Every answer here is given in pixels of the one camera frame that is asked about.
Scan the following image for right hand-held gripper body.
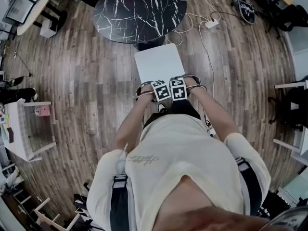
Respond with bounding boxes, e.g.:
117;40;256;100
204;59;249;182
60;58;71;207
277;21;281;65
169;74;202;102

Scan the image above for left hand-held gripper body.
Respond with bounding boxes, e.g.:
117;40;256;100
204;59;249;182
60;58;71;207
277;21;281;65
135;79;172;103

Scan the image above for white wooden chair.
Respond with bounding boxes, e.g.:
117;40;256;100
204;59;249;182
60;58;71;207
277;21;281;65
133;42;186;86

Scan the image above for person's left forearm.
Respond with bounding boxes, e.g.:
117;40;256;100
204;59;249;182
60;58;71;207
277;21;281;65
115;90;154;154

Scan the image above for person's right forearm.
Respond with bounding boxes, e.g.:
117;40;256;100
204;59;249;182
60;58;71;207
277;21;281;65
186;85;241;144

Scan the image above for black marble table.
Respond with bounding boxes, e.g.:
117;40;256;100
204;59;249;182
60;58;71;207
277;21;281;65
93;0;188;52

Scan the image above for black office chair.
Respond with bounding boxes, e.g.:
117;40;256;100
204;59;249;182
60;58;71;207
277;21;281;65
268;87;308;130
264;3;308;39

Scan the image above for person's black trousers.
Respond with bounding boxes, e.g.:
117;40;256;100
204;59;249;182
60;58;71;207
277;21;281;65
143;100;202;129

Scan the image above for person's cream shirt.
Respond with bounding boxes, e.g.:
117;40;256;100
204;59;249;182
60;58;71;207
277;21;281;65
86;114;271;231

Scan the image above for person's face and neck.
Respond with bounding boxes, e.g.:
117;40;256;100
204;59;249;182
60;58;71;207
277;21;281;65
154;176;268;231

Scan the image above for pink box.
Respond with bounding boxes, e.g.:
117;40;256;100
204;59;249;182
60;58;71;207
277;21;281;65
36;105;51;117

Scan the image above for white desk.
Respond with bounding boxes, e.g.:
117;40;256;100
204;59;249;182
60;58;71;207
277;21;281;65
4;99;57;163
272;80;308;166

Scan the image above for white box stool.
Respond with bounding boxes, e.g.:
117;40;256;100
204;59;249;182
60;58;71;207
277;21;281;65
39;17;58;39

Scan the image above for oval beige table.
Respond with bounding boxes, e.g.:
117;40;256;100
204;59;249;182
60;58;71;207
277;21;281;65
16;0;56;36

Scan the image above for black framed white board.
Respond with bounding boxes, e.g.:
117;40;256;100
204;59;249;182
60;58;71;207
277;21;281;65
5;0;37;25

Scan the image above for person's glasses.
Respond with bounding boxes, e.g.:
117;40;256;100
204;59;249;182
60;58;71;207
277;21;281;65
258;205;308;231

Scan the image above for long white cable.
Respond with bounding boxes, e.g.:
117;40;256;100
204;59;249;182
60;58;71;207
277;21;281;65
198;20;215;98

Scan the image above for thin black cable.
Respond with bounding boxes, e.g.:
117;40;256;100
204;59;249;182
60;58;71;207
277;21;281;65
2;44;33;78
203;107;212;131
208;10;239;21

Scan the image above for looped white cable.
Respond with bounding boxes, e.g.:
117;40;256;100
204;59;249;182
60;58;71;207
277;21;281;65
165;12;194;46

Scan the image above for person's left backpack strap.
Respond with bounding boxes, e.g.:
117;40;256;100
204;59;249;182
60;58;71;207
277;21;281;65
110;174;129;231

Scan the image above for person's backpack strap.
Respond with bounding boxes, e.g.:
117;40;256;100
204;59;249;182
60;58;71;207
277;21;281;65
110;174;129;231
235;157;263;216

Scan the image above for person's right backpack strap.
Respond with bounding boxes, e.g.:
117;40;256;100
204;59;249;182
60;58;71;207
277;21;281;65
235;157;263;216

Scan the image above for light wooden frame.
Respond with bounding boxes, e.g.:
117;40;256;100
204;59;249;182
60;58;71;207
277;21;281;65
33;197;82;231

